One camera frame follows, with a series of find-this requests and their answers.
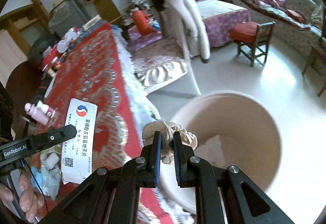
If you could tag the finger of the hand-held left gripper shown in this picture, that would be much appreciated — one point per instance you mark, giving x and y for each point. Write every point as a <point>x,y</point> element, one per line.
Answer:
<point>52,137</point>

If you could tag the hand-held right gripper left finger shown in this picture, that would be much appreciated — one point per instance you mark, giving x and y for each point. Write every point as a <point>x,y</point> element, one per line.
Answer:
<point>157,160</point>

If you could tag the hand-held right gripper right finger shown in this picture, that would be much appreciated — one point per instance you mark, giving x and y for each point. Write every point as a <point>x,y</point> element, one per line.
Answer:
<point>178,162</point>

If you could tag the beige tissue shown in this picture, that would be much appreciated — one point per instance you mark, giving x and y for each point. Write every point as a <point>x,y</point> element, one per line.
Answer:
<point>166,134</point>

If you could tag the white medicine box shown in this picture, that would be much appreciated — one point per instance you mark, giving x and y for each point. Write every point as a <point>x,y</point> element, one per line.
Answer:
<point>81,122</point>

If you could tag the person's left hand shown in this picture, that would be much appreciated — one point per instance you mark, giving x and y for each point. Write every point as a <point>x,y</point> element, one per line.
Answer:
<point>28,196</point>

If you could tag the white crumpled wrapper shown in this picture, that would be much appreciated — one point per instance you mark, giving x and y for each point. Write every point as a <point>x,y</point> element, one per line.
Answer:
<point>51,160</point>

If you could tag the white bottle with pink label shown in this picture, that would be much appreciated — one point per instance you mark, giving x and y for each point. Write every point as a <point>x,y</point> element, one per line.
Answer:
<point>45,108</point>

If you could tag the teal plastic wrapper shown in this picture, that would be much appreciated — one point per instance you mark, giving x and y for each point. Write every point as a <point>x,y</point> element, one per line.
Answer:
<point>38,178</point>

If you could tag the red plastic basin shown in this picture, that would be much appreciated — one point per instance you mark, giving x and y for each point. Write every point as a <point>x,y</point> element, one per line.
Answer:
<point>51,58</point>

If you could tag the red patterned tablecloth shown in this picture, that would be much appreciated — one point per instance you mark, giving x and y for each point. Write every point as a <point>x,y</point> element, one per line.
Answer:
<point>101,73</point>

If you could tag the silver satin cloth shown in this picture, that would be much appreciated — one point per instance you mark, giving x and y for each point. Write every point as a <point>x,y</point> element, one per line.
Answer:
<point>160,72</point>

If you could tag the black bag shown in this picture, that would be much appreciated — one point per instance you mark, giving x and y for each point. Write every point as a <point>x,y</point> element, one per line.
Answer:
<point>40,48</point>

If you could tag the white lace table cover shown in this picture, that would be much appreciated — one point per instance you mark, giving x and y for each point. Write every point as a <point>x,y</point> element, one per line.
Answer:
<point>130,71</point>

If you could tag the white plastic bag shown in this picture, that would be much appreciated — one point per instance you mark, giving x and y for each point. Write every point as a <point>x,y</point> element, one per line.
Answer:
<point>67,40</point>

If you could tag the grey cabinet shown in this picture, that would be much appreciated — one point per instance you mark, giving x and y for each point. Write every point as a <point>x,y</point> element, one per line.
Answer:
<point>67,16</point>

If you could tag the cardboard tissue box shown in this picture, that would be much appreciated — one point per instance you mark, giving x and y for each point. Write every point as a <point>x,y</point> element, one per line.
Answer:
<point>92,21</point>

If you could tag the blue plastic bag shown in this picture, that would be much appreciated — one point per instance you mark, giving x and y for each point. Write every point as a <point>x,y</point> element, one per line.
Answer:
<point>155,25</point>

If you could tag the red thermos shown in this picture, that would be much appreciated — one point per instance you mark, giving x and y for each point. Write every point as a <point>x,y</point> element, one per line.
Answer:
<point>140,21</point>

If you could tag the beige coat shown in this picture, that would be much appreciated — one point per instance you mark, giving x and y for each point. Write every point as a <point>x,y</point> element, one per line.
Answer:
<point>183,17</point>

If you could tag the red seat cushion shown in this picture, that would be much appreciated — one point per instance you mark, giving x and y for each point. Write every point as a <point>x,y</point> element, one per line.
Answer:
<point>243,31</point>

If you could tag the bed with purple floral sheet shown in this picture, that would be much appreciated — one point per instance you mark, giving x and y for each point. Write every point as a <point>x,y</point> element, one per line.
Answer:
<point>224,20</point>

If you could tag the floral patterned sofa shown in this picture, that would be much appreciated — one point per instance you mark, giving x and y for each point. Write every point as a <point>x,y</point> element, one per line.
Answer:
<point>287,32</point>

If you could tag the light wooden chair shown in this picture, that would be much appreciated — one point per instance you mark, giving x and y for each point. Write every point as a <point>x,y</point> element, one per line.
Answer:
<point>314,60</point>

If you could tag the pink floral quilt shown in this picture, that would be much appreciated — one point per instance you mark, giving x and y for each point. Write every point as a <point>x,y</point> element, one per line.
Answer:
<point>264,0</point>

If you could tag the red pillow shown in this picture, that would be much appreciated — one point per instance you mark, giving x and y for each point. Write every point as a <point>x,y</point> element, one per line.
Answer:
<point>296,16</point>

